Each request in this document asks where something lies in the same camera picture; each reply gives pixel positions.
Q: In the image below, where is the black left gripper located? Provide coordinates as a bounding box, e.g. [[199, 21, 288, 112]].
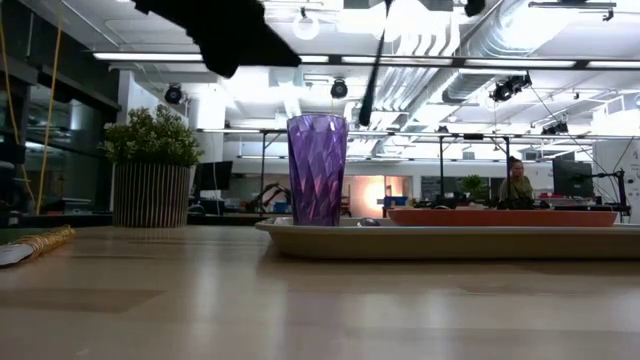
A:
[[132, 0, 302, 79]]

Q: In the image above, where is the purple faceted plastic cup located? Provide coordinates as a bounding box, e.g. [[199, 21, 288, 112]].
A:
[[286, 113, 350, 227]]

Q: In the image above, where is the orange round plate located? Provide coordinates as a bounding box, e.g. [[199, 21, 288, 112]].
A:
[[387, 208, 620, 229]]

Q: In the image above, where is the beige plastic tray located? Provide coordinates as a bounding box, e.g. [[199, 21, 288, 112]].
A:
[[254, 216, 640, 261]]

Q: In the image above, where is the round white pendant lamp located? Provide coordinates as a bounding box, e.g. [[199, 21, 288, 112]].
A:
[[292, 7, 321, 42]]

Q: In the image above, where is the long linear ceiling light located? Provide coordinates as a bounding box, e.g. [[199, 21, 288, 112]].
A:
[[92, 49, 640, 71]]

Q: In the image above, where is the black track light cluster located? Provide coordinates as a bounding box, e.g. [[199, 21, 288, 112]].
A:
[[489, 73, 533, 104]]

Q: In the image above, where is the small black monitor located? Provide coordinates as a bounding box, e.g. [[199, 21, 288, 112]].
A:
[[193, 159, 234, 192]]

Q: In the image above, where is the small black light cluster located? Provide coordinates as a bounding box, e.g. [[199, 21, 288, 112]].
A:
[[541, 119, 570, 136]]

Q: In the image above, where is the potted plant striped pot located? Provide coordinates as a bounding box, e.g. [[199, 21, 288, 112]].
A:
[[98, 103, 205, 230]]

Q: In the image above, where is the small green leafy plant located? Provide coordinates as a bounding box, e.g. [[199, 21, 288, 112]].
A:
[[459, 173, 487, 201]]

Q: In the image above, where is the dark chalkboard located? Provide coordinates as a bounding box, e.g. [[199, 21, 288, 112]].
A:
[[420, 175, 464, 201]]

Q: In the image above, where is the person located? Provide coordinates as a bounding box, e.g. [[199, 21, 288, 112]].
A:
[[498, 155, 535, 210]]

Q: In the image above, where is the large black monitor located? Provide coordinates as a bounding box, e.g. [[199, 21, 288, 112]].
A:
[[552, 158, 595, 199]]

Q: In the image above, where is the grey storage case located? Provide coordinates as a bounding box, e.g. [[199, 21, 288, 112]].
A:
[[42, 197, 94, 215]]

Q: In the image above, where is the yellow-wrapped object at left edge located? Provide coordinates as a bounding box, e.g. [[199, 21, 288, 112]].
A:
[[0, 224, 77, 268]]

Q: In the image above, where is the silver ventilation duct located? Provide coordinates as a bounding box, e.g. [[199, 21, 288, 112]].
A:
[[442, 0, 531, 105]]

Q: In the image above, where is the black workbench frame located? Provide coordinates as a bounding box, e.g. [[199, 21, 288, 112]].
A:
[[197, 127, 514, 217]]

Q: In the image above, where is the black aluminium rig frame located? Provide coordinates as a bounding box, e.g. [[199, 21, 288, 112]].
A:
[[19, 213, 296, 229]]

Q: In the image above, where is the yellow extension cable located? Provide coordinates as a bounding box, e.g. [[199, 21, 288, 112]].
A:
[[0, 9, 64, 216]]

